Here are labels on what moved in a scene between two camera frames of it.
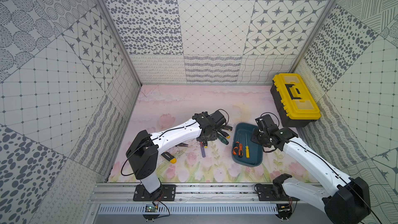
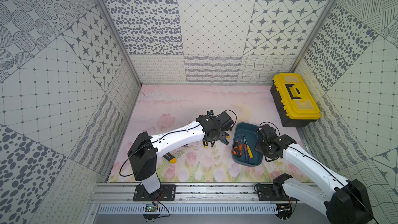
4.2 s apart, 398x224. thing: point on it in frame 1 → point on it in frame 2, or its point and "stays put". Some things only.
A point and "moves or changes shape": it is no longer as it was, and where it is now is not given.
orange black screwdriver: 236,147 stays put
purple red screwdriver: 202,150 → 245,150
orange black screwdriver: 240,150 stays put
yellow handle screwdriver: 247,149 moves or changes shape
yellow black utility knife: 169,157 stays put
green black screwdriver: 223,139 stays put
